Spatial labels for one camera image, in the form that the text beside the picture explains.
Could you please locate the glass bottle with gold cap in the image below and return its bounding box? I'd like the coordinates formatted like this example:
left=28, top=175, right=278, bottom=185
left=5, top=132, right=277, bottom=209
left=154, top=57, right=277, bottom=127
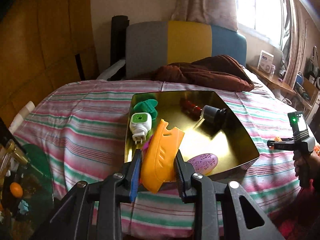
left=6, top=140, right=29, bottom=167

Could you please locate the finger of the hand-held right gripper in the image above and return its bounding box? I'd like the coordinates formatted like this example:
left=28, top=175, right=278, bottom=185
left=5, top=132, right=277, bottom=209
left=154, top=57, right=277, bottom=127
left=267, top=138, right=297, bottom=151

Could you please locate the person's right forearm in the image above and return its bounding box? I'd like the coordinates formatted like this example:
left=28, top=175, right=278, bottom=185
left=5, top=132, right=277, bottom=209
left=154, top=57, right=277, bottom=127
left=309, top=152, right=320, bottom=193

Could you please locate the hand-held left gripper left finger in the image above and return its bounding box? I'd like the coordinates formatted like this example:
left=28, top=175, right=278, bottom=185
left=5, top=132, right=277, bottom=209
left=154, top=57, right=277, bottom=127
left=37, top=149, right=144, bottom=240

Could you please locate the brown duvet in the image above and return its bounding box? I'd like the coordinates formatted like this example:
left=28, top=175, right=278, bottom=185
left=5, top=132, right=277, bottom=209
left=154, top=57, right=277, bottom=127
left=152, top=54, right=255, bottom=92

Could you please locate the magenta plastic piece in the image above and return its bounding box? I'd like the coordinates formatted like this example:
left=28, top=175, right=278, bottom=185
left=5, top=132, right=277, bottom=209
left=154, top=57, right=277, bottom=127
left=140, top=134, right=155, bottom=153

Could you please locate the orange knife sheath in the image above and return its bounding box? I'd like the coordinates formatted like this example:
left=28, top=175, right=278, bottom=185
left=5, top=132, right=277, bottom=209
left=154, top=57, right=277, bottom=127
left=140, top=119, right=185, bottom=193

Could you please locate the patterned curtain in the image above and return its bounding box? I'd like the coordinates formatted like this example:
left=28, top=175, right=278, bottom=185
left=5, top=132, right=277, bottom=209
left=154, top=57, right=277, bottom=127
left=280, top=0, right=308, bottom=88
left=171, top=0, right=239, bottom=30

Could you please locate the black rolled mat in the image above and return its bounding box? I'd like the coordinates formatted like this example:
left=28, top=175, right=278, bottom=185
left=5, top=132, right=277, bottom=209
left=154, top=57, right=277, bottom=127
left=111, top=15, right=129, bottom=67

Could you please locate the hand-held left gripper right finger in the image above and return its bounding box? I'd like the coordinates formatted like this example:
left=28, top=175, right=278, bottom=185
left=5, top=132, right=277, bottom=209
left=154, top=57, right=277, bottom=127
left=173, top=149, right=285, bottom=240

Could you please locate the striped blanket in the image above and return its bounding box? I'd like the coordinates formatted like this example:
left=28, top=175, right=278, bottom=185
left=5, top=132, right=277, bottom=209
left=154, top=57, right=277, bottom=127
left=12, top=80, right=320, bottom=233

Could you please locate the person's right hand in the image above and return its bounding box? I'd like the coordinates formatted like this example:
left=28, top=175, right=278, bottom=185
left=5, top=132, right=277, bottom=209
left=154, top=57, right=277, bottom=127
left=294, top=155, right=302, bottom=179

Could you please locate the wooden wardrobe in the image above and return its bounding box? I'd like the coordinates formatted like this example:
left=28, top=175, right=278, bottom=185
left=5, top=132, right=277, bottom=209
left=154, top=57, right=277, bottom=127
left=0, top=0, right=99, bottom=125

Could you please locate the clear plastic container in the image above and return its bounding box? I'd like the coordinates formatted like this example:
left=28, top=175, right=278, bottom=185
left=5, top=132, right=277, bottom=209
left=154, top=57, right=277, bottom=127
left=0, top=147, right=13, bottom=178

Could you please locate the orange fruit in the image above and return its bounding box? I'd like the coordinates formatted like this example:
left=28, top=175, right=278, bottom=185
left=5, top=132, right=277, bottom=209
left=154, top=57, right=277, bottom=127
left=9, top=182, right=23, bottom=197

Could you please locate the white box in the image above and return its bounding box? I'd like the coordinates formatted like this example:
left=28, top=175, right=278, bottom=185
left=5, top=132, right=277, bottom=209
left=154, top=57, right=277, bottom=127
left=257, top=50, right=274, bottom=72

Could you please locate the white green plug-in device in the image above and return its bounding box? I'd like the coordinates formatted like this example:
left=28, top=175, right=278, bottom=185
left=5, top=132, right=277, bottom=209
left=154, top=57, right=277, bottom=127
left=129, top=112, right=153, bottom=145

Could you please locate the wooden shelf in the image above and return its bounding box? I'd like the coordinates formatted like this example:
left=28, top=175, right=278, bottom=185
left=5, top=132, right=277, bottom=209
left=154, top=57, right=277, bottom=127
left=246, top=65, right=298, bottom=97

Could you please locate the green glass table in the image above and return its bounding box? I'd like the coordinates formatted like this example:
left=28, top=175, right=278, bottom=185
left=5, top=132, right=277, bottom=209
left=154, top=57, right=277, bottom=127
left=0, top=144, right=54, bottom=240

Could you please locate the white pillow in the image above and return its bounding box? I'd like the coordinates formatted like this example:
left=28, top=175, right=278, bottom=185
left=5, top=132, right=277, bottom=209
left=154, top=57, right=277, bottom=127
left=244, top=66, right=270, bottom=93

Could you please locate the gold tin tray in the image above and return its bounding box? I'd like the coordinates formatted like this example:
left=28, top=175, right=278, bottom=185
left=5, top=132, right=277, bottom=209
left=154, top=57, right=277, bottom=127
left=124, top=90, right=260, bottom=183

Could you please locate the window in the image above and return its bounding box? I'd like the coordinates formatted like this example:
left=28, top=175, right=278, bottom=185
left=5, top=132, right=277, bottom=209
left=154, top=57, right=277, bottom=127
left=232, top=0, right=290, bottom=48

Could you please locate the white foam board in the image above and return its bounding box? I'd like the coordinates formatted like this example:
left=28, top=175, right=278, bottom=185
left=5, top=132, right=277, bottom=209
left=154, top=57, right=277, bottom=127
left=96, top=60, right=127, bottom=80

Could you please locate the tall black box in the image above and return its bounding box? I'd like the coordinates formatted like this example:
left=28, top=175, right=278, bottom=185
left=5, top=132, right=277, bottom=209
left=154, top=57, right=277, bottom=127
left=0, top=117, right=15, bottom=150

